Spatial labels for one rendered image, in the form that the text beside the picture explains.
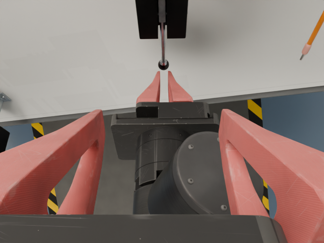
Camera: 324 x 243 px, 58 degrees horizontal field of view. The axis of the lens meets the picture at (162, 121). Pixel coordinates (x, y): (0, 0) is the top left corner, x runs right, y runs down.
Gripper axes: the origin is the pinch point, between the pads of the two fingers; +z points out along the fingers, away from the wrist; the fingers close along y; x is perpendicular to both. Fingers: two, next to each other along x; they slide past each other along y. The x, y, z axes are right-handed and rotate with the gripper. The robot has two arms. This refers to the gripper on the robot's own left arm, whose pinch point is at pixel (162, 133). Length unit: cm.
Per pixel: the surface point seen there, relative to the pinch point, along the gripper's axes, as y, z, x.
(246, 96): -14.6, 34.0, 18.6
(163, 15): -0.1, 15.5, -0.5
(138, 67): 3.6, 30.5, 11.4
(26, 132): 71, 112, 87
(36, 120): 25, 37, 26
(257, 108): -44, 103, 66
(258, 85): -15.8, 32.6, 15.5
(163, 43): -0.1, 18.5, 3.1
